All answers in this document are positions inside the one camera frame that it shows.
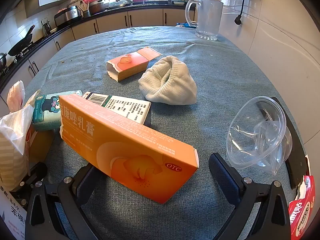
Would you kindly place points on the white crumpled plastic bag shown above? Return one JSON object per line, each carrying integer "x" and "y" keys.
{"x": 13, "y": 130}

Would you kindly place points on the steel wok with lid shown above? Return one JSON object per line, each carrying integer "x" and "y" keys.
{"x": 3, "y": 60}

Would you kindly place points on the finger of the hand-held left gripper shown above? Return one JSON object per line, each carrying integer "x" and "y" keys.
{"x": 37, "y": 171}

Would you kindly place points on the brown cardboard box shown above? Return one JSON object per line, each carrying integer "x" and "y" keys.
{"x": 41, "y": 142}

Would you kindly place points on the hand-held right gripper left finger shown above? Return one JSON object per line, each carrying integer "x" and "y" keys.
{"x": 83, "y": 182}

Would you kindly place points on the teal tissue packet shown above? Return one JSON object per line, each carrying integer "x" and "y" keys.
{"x": 47, "y": 112}

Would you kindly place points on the chopstick holder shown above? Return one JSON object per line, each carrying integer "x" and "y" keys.
{"x": 85, "y": 11}

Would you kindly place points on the white barcode medicine box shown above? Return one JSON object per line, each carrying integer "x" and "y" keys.
{"x": 125, "y": 105}

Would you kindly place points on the blue snack packet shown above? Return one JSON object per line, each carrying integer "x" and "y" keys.
{"x": 186, "y": 25}

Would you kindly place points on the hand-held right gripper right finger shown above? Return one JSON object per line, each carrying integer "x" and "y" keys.
{"x": 222, "y": 172}

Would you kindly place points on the dark cooking pot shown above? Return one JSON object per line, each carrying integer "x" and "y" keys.
{"x": 98, "y": 7}

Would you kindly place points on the large orange medicine box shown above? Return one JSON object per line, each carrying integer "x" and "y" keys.
{"x": 130, "y": 150}

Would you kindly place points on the black kitchen countertop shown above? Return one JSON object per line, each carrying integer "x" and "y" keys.
{"x": 150, "y": 6}

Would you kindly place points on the black wok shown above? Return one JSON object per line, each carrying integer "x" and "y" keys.
{"x": 21, "y": 45}

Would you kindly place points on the white printed box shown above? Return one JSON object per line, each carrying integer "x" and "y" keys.
{"x": 12, "y": 215}

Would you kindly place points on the silver electric cooker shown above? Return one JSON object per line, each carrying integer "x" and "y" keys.
{"x": 68, "y": 15}

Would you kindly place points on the red and white carton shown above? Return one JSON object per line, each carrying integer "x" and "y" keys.
{"x": 301, "y": 210}

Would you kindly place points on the steel kettle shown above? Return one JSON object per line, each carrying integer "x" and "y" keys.
{"x": 46, "y": 28}

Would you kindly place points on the small torn orange box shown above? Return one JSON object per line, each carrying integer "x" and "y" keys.
{"x": 130, "y": 65}

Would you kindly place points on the clear plastic pitcher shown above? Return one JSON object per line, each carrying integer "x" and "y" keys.
{"x": 208, "y": 17}

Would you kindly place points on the white knitted hat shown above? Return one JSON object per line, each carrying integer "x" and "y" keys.
{"x": 172, "y": 80}

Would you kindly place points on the black flat board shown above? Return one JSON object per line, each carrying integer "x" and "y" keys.
{"x": 297, "y": 160}

